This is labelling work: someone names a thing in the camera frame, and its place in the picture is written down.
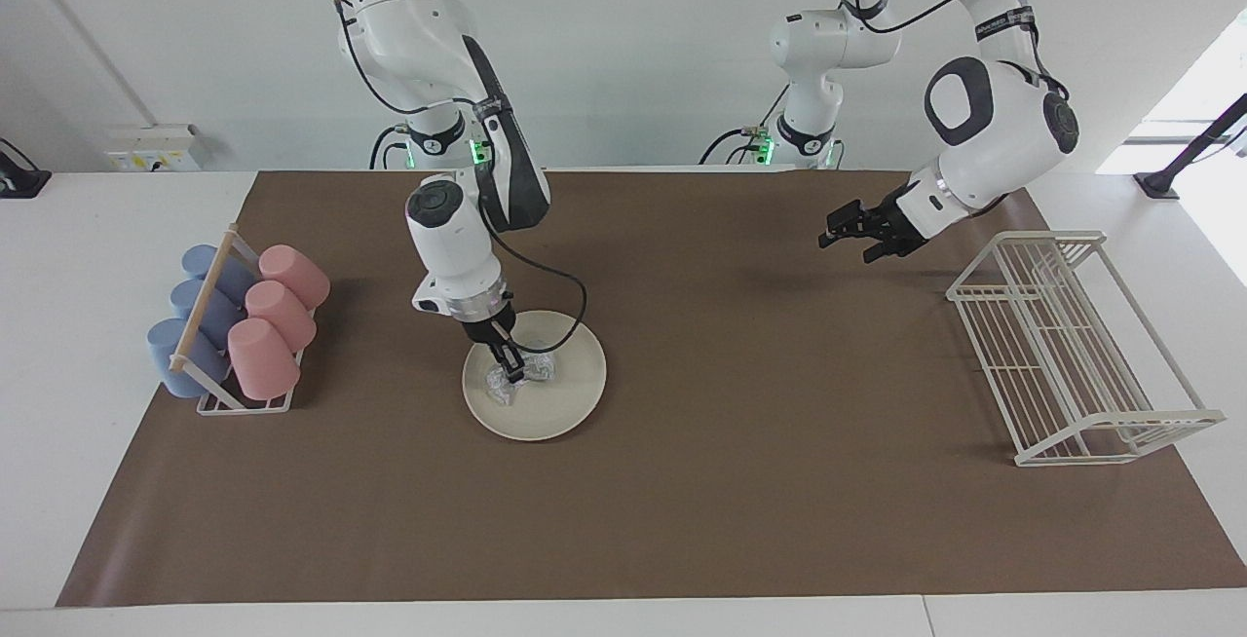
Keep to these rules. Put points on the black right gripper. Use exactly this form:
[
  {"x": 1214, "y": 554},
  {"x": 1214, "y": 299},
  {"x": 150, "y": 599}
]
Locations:
[{"x": 485, "y": 325}]

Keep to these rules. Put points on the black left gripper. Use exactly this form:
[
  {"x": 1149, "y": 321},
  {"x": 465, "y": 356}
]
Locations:
[{"x": 896, "y": 223}]

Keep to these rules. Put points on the clear plastic wrap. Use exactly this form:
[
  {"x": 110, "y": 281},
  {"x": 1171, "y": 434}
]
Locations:
[{"x": 539, "y": 366}]

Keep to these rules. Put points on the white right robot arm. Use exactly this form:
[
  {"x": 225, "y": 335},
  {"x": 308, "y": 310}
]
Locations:
[{"x": 453, "y": 247}]

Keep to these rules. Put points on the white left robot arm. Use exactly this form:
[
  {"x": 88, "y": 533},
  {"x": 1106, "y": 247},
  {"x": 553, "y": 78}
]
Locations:
[{"x": 1003, "y": 131}]

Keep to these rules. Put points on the cream round plate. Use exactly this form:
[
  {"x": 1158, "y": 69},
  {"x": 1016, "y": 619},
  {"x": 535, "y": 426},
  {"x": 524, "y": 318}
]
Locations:
[{"x": 565, "y": 403}]

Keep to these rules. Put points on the pink cup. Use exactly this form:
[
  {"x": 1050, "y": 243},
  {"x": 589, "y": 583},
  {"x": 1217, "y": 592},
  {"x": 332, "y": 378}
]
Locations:
[
  {"x": 261, "y": 359},
  {"x": 281, "y": 314},
  {"x": 295, "y": 275}
]

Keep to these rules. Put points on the brown table mat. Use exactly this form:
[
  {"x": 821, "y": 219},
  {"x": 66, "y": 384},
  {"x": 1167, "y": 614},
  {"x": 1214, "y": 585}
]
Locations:
[{"x": 682, "y": 520}]

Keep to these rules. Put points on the white cup holder rack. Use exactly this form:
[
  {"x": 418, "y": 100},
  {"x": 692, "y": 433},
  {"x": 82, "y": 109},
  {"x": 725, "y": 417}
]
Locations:
[{"x": 209, "y": 296}]

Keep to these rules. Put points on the blue cup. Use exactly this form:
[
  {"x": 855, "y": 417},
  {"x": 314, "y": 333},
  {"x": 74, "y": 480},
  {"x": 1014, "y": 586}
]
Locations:
[
  {"x": 173, "y": 359},
  {"x": 200, "y": 259},
  {"x": 190, "y": 304}
]

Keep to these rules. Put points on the black clamp stand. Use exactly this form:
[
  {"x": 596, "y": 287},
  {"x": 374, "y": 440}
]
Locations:
[
  {"x": 1193, "y": 145},
  {"x": 21, "y": 179}
]

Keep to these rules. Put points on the white wall socket box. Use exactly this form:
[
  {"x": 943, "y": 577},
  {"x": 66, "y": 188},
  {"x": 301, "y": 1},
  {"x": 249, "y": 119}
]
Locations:
[{"x": 151, "y": 148}]

